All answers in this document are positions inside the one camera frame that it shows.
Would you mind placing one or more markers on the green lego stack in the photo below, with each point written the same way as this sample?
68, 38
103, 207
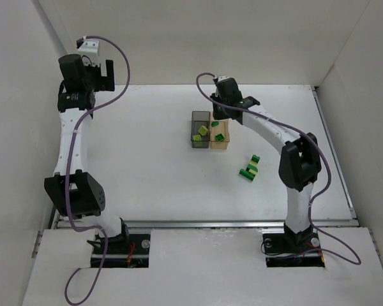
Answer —
252, 169

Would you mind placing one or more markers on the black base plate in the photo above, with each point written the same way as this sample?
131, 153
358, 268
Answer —
282, 253
122, 252

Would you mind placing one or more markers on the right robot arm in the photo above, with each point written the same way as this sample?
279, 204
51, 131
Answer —
298, 168

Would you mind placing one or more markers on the small dark green lego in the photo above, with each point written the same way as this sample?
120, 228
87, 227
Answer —
214, 124

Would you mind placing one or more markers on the aluminium front rail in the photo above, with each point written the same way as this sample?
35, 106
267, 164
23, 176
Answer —
233, 224

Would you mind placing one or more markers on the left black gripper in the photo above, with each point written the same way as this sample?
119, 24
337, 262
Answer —
106, 75

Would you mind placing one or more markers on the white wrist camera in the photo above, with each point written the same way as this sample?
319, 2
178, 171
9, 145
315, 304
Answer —
89, 48
222, 78

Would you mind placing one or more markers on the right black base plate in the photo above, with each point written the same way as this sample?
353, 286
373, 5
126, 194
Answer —
282, 253

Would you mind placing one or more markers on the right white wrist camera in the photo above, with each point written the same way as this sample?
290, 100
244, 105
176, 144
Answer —
222, 78

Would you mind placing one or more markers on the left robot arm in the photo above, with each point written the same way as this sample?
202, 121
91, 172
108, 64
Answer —
74, 192

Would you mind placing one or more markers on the light green square lego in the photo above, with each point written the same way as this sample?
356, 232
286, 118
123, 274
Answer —
203, 130

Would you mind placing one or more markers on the dark green lego brick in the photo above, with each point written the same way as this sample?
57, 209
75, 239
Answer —
219, 138

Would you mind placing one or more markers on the grey transparent container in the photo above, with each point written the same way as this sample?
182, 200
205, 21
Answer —
200, 135

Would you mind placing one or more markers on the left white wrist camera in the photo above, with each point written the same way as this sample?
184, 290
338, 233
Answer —
89, 48

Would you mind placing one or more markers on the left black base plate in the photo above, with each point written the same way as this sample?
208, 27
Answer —
122, 252

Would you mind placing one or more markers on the orange transparent container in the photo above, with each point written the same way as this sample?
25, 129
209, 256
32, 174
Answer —
222, 128

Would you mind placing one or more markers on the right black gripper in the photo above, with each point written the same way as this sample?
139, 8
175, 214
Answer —
219, 110

